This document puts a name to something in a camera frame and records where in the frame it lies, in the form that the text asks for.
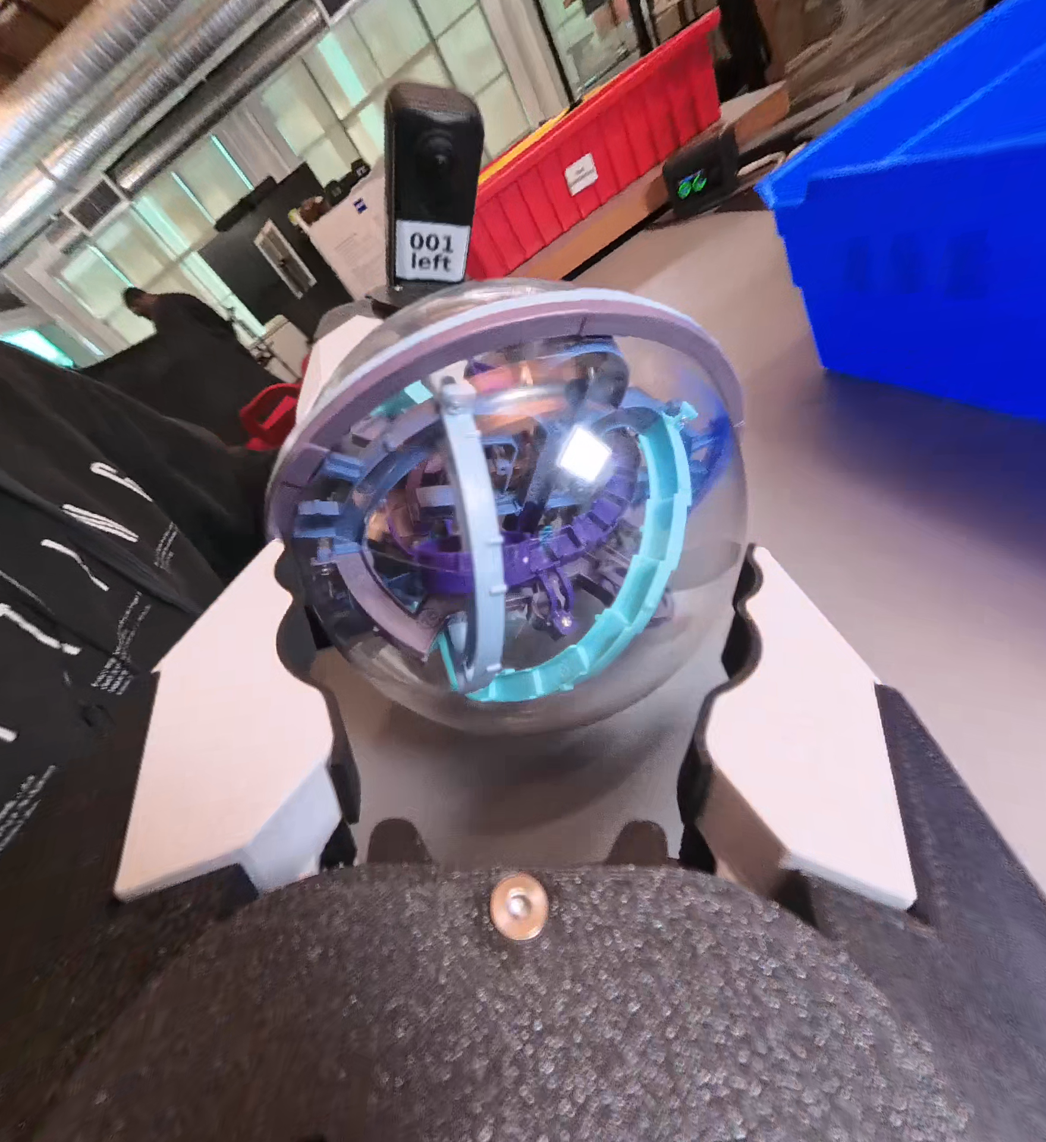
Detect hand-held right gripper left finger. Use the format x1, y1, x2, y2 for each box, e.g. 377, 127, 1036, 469
113, 541, 358, 902

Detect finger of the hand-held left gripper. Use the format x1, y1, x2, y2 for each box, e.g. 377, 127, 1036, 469
299, 313, 385, 415

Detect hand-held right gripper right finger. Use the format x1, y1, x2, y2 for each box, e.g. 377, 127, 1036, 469
680, 547, 918, 911

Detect clear plastic maze ball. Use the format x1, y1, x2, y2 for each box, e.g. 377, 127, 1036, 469
265, 279, 749, 735

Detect white printed sign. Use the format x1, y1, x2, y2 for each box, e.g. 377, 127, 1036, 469
300, 186, 394, 299

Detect red plastic bin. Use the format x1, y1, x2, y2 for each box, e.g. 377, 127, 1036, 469
464, 10, 725, 281

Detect small black digital timer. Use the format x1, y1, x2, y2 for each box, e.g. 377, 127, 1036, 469
661, 127, 742, 222

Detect blue plastic bin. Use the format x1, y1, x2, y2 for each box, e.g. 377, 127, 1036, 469
753, 1, 1046, 435

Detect silver ventilation duct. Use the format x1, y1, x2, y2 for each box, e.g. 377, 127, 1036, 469
0, 1, 328, 242

